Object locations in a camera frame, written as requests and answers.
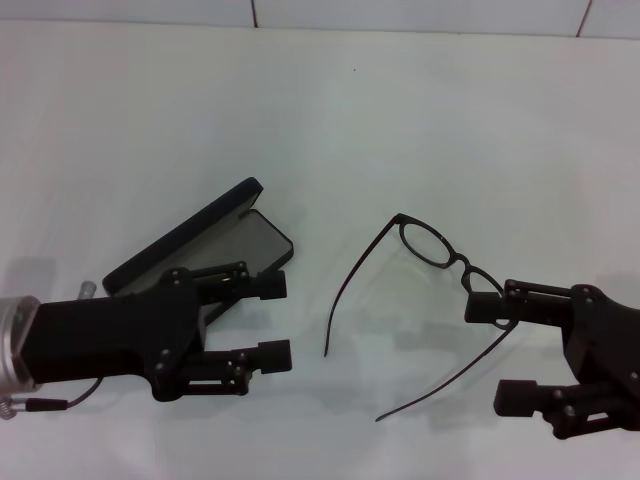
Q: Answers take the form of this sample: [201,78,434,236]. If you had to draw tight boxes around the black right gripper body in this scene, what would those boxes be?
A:
[553,282,640,441]

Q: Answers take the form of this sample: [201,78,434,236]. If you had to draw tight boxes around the black glasses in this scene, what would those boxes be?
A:
[323,213,519,424]

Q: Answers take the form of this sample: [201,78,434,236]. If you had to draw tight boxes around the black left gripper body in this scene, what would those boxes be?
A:
[22,268,206,402]

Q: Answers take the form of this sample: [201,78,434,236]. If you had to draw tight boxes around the left arm plug cable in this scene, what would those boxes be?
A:
[0,377,107,417]

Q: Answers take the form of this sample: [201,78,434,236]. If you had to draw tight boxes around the black glasses case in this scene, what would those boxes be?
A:
[102,177,295,349]

